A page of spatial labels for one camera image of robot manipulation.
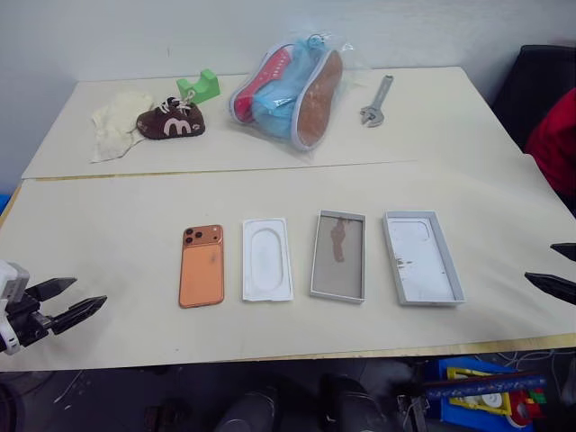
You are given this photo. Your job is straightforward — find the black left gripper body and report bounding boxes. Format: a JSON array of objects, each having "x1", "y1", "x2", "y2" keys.
[{"x1": 0, "y1": 294, "x2": 56, "y2": 348}]

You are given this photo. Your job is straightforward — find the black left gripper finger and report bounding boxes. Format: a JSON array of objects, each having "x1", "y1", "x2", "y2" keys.
[
  {"x1": 46, "y1": 294, "x2": 108, "y2": 336},
  {"x1": 30, "y1": 276, "x2": 78, "y2": 303}
]

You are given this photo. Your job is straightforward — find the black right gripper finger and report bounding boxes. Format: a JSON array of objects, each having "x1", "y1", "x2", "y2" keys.
[
  {"x1": 524, "y1": 271, "x2": 576, "y2": 307},
  {"x1": 550, "y1": 242, "x2": 576, "y2": 262}
]

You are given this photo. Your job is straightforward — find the white phone box base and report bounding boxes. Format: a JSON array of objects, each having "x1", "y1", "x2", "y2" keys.
[{"x1": 382, "y1": 210, "x2": 467, "y2": 308}]

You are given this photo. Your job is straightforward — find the white moulded box insert tray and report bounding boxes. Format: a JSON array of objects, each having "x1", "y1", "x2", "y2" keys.
[{"x1": 241, "y1": 217, "x2": 295, "y2": 302}]

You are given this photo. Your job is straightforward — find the grey phone box lid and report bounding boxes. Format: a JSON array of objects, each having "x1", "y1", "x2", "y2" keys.
[{"x1": 309, "y1": 209, "x2": 366, "y2": 307}]

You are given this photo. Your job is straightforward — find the red garment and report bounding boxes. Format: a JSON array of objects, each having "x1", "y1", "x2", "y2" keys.
[{"x1": 525, "y1": 87, "x2": 576, "y2": 199}]

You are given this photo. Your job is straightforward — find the blue patterned tube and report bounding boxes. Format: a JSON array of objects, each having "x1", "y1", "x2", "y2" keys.
[{"x1": 423, "y1": 372, "x2": 548, "y2": 399}]

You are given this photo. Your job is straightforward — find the orange smartphone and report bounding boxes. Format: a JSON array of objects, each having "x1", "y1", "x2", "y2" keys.
[{"x1": 177, "y1": 223, "x2": 225, "y2": 310}]

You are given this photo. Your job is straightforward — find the blue crate with toys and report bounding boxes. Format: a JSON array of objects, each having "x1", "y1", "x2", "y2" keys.
[{"x1": 431, "y1": 357, "x2": 559, "y2": 428}]

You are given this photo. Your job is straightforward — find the black chair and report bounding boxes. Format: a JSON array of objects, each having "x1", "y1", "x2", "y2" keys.
[{"x1": 490, "y1": 44, "x2": 576, "y2": 154}]

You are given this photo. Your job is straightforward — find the cream cloth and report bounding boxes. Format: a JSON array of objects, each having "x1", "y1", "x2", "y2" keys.
[{"x1": 89, "y1": 90, "x2": 155, "y2": 164}]

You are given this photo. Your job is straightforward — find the dark rounded robot foot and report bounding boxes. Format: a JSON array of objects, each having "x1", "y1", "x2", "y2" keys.
[
  {"x1": 319, "y1": 373, "x2": 392, "y2": 432},
  {"x1": 214, "y1": 385, "x2": 284, "y2": 432}
]

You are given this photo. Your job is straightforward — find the brown plush toy shoe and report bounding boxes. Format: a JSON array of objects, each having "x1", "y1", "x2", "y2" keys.
[{"x1": 136, "y1": 89, "x2": 207, "y2": 141}]

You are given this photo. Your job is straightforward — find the silver adjustable wrench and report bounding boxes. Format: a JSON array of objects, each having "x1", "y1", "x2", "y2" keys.
[{"x1": 359, "y1": 75, "x2": 395, "y2": 129}]

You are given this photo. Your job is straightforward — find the green plastic block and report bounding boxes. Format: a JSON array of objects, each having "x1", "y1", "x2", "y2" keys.
[{"x1": 175, "y1": 68, "x2": 221, "y2": 104}]

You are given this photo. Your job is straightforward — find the clear bag with shoes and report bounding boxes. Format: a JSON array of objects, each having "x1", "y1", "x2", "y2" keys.
[{"x1": 224, "y1": 31, "x2": 355, "y2": 158}]

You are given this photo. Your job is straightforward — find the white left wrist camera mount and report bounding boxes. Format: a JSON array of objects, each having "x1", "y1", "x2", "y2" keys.
[{"x1": 0, "y1": 258, "x2": 31, "y2": 356}]

